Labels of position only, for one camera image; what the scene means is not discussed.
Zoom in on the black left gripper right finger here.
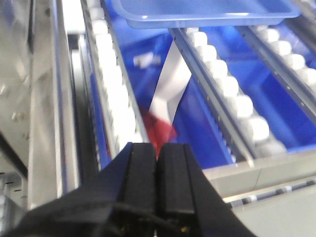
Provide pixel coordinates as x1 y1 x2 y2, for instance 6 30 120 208
157 143 254 237

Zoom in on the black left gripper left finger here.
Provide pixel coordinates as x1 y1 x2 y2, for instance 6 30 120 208
6 143 157 237

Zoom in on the blue plastic tray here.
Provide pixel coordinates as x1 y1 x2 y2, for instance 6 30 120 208
112 0 301 29

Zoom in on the red packet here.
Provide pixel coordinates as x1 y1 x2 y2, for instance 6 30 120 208
141 110 177 156

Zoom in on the left white roller track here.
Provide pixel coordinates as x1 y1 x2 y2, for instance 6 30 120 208
81 0 149 158

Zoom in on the white roller track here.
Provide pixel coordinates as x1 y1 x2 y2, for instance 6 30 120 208
169 28 287 165
236 25 316 123
81 0 149 158

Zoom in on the middle white roller track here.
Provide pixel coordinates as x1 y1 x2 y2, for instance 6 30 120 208
169 28 287 165

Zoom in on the blue bin under rollers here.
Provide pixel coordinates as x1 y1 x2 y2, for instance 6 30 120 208
90 24 316 166

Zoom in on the right white roller track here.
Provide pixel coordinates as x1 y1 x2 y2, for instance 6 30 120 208
236 25 316 123

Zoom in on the aluminium shelf frame post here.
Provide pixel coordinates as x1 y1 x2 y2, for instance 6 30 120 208
0 0 82 210

